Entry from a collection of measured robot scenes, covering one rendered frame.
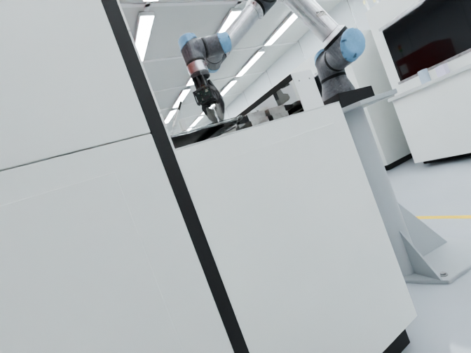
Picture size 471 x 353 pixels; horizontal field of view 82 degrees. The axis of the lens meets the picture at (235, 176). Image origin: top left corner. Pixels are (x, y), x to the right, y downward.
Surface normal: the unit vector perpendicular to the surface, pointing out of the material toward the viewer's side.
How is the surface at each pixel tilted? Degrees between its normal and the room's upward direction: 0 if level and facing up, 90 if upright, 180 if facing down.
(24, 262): 90
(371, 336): 90
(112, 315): 90
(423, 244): 90
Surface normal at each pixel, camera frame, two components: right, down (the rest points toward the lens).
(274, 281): 0.43, -0.14
